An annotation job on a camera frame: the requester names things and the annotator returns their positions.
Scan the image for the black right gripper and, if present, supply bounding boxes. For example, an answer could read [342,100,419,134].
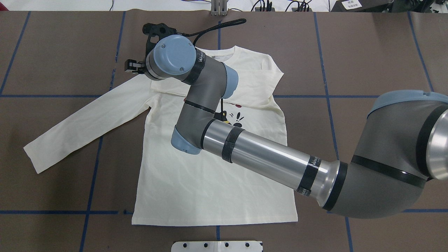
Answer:
[125,23,175,74]

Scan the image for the cream long-sleeve cat shirt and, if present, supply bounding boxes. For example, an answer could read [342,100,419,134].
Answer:
[24,46,298,226]

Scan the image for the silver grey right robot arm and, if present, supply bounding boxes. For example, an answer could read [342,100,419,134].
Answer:
[125,23,447,219]

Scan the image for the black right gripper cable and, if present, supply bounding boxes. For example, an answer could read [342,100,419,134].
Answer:
[182,19,247,48]

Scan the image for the aluminium post base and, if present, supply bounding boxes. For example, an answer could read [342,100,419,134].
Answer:
[210,0,228,16]

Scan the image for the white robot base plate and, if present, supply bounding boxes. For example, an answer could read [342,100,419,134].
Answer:
[171,240,264,252]

